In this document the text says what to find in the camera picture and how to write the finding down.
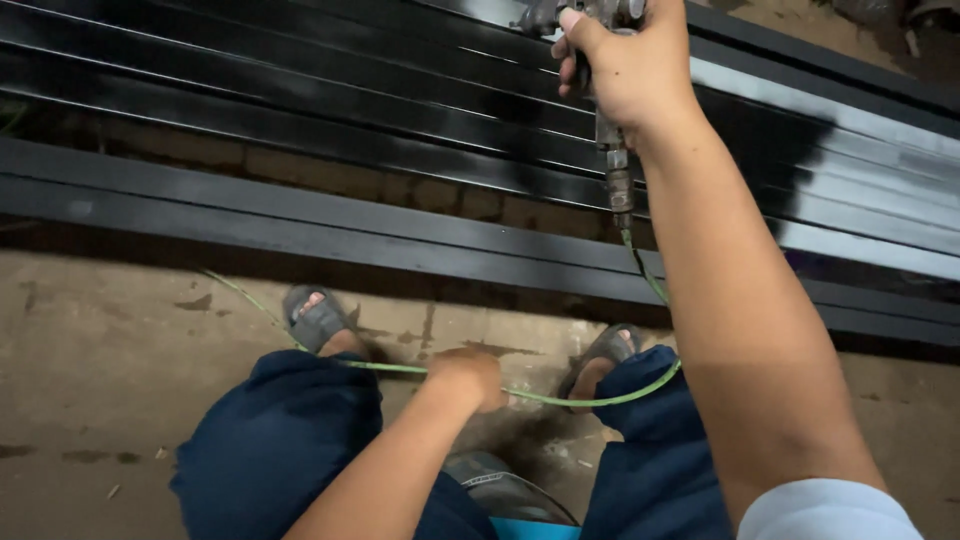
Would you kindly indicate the person's left hand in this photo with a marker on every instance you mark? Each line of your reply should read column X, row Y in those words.
column 469, row 379

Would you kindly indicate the person's right hand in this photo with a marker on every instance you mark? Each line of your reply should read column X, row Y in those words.
column 645, row 75

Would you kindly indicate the person's left fingers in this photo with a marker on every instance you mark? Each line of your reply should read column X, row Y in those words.
column 491, row 379

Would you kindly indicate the grey metal spray gun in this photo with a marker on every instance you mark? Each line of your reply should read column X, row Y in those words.
column 619, row 187

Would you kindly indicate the person's right foot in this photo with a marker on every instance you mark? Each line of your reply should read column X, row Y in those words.
column 589, row 379

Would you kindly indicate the person's foot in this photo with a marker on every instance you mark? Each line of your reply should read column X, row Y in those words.
column 346, row 343
column 589, row 379

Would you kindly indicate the grey round plastic object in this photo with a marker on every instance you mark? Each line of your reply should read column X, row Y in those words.
column 502, row 491

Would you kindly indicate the grey right sandal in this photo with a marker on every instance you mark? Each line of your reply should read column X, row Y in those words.
column 611, row 346

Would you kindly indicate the grey sandal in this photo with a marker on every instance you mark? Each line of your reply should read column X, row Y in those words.
column 611, row 346
column 319, row 324

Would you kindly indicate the person's left foot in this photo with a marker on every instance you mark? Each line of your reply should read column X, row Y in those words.
column 346, row 343

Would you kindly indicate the bright blue object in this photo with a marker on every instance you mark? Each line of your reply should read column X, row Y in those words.
column 532, row 529

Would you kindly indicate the grey left sandal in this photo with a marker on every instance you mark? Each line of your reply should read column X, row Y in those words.
column 319, row 324

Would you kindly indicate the navy blue shorts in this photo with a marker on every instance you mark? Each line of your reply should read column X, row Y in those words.
column 277, row 450

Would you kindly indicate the black steel tube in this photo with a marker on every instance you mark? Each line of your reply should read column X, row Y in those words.
column 225, row 193
column 225, row 229

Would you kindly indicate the row of black painted tubes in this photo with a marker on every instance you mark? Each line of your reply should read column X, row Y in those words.
column 300, row 90

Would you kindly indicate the white shirt sleeve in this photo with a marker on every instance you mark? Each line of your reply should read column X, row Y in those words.
column 825, row 514

